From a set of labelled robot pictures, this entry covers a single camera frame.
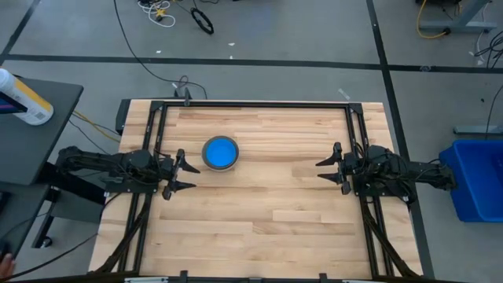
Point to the clear tape scrap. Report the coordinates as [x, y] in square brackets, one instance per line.
[343, 94]

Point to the black low desk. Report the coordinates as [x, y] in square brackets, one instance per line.
[17, 220]

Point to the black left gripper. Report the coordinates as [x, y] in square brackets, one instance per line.
[173, 173]

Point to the person's hand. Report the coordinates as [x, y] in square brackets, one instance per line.
[5, 265]

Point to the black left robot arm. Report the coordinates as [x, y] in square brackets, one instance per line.
[98, 161]

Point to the dark purple flat device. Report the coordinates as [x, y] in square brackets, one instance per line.
[7, 105]

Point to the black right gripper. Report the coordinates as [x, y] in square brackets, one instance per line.
[347, 169]

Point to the black side table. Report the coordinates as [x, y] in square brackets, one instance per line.
[27, 145]

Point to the grey metal stand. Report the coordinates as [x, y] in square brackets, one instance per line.
[460, 23]

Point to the white and yellow bottle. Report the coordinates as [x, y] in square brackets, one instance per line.
[27, 102]

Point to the black aluminium table frame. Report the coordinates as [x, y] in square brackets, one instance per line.
[149, 220]

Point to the grey metal floor bar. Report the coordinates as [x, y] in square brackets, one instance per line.
[477, 129]

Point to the blue plastic bin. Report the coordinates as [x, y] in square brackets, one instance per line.
[473, 184]

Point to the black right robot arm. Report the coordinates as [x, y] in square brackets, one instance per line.
[412, 171]

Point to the black caster wheel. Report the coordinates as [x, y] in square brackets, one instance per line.
[46, 242]

